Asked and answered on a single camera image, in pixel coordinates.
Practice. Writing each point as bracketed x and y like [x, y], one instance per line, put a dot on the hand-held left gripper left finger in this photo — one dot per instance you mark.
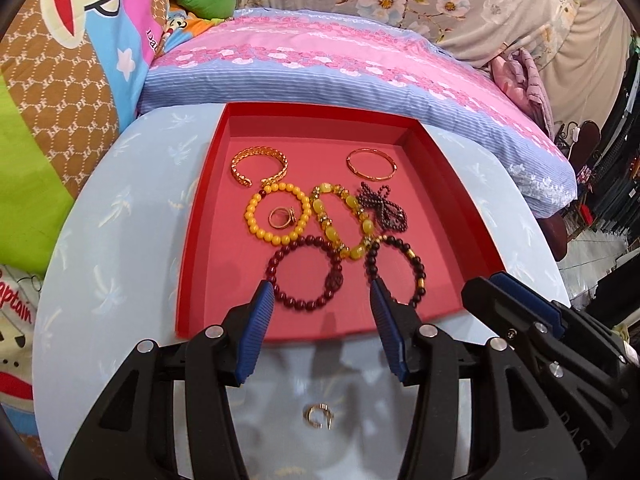
[255, 325]

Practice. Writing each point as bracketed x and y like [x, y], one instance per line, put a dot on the red cardboard box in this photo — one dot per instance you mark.
[320, 240]

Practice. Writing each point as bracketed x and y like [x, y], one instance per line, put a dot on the pink quilted cloth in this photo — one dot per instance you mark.
[520, 80]

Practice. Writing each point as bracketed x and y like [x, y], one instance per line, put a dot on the thin rose gold bangle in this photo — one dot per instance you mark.
[387, 157]

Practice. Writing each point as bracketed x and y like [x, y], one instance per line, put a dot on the light blue palm-print tablecloth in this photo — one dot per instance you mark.
[115, 260]

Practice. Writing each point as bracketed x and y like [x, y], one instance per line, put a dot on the dark metal chair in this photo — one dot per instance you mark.
[590, 135]

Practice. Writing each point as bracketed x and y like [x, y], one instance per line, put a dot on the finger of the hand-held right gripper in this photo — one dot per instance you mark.
[505, 320]
[530, 300]

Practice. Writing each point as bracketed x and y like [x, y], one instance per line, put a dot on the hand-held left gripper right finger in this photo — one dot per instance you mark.
[387, 330]

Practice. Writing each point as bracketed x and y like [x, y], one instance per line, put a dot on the pink and blue striped pillow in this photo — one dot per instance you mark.
[325, 55]

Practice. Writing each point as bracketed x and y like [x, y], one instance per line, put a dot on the gold cuff bangle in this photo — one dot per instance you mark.
[240, 157]

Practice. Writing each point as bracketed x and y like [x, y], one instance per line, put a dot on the cartoon monkey blanket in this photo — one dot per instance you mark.
[65, 85]

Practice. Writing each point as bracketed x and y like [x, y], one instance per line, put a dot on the grey floral bedsheet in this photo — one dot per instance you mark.
[450, 0]

